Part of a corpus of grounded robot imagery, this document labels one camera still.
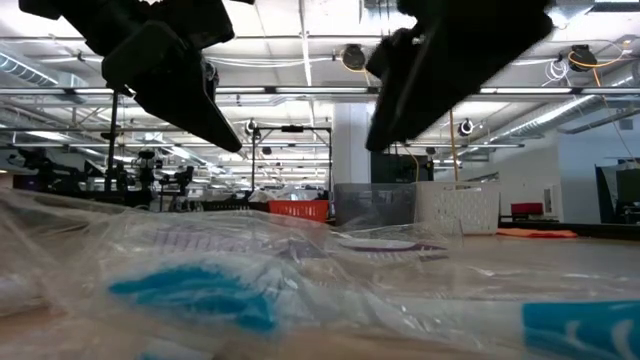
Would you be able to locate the black monitor screen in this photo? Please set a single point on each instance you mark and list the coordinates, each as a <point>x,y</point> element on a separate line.
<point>625,195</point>
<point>400,170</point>

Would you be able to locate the black pole stand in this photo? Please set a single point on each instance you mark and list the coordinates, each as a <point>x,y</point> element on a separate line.
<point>113,150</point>

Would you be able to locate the red box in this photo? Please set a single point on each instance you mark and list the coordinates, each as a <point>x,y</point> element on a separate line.
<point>526,208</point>

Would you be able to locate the long ceiling light strip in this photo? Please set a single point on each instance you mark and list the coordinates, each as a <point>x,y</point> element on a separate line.
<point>300,90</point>

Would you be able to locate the black plastic bin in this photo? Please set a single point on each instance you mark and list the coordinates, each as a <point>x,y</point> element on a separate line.
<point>235,206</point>

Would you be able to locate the blue white wrapped toothbrush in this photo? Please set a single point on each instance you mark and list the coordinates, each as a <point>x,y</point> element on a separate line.
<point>190,295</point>

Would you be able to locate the black gantry frame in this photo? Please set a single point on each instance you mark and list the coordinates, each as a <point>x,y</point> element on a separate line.
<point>292,128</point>

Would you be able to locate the grey plastic bin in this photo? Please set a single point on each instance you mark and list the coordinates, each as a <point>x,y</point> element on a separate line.
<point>385,205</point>

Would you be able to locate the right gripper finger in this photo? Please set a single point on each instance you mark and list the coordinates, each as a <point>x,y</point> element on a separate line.
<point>392,50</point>
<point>440,75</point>

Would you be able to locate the orange plastic basket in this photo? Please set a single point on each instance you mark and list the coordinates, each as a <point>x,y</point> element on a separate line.
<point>300,210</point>

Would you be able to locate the orange flat plastic lid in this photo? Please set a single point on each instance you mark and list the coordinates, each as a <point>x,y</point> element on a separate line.
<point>535,233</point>

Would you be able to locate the white perforated plastic basket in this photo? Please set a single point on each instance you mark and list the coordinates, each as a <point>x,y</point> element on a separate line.
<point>460,210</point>

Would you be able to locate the silver ventilation duct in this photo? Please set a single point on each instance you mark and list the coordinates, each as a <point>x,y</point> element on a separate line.
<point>565,112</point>
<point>30,72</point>

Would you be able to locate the black background robot arm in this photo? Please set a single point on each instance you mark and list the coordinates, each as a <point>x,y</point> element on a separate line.
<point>50,175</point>
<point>147,175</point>

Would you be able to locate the white square pillar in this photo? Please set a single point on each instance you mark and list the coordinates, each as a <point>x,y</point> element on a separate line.
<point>350,150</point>

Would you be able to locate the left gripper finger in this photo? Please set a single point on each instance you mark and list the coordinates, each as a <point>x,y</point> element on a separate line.
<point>170,85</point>

